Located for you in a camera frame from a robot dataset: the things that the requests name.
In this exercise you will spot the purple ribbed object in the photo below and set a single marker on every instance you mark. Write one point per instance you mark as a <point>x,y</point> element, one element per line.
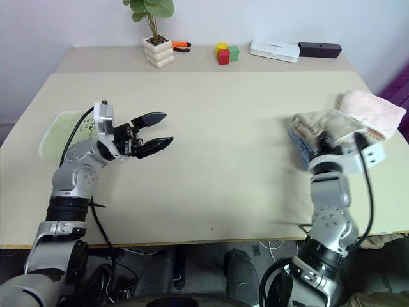
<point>397,84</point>

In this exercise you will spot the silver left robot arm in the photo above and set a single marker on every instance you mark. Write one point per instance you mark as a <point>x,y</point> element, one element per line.
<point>76,172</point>

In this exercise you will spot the beige towel with white trim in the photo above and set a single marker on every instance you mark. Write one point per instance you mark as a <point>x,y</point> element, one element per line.
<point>316,123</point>

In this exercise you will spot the red cube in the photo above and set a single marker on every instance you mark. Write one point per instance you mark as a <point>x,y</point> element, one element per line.
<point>223,57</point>

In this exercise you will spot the light green cloth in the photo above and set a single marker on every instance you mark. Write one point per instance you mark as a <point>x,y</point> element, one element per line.
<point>60,134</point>

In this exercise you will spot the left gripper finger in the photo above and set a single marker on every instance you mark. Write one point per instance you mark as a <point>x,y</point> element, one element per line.
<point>150,119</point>
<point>156,145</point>

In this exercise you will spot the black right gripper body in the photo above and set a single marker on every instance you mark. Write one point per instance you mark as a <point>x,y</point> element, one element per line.
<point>324,147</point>

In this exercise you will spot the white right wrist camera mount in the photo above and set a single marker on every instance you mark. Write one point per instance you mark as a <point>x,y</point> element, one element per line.
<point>367,160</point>

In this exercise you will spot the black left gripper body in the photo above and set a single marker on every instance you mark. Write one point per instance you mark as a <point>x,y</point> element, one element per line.
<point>126,139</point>

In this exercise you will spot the white bubbly plant pot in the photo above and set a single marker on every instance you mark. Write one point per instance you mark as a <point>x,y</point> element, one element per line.
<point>158,54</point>

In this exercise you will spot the green cube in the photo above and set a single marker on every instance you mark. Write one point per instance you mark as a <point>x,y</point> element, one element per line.
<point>234,53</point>

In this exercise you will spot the orange and black marker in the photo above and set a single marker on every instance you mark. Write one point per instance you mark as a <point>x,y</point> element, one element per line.
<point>180,46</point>

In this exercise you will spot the light blue cloth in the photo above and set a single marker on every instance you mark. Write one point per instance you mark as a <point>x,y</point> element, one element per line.
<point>302,150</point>

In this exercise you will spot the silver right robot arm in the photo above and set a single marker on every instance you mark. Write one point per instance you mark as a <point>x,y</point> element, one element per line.
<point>329,192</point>

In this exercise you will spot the green leafy plant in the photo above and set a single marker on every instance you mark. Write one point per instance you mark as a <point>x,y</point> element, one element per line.
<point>153,9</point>

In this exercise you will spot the pink towel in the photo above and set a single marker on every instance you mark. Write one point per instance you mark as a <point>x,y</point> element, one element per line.
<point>374,108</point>

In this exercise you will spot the dark rounded shape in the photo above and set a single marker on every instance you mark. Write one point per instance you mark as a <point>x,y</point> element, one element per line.
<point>241,272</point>

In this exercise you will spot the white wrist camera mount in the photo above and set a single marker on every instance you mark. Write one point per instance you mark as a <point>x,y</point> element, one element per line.
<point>103,121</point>
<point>367,160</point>

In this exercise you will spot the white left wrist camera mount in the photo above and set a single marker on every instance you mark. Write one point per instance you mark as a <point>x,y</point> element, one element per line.
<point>103,121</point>

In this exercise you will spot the white flat box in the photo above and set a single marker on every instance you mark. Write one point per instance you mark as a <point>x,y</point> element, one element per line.
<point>273,50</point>

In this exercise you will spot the black oblong box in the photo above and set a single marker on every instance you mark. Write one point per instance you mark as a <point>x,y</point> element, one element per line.
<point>319,50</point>

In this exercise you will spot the yellow cube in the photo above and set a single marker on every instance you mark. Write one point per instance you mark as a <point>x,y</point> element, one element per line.
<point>220,46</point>

